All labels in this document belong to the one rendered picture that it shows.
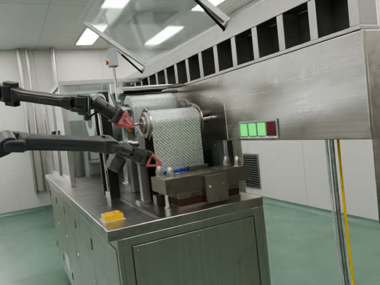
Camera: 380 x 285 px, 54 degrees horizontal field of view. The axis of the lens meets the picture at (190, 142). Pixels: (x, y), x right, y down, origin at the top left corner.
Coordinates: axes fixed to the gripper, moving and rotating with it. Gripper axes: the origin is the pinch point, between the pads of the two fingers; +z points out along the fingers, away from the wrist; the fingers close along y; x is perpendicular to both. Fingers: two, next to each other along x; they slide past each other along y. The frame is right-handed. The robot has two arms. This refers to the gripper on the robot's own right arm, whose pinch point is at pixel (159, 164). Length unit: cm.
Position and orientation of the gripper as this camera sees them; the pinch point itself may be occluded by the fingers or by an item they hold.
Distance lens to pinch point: 166.4
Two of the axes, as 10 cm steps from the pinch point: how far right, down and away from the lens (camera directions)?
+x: 3.5, -9.2, 1.7
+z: 8.3, 3.9, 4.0
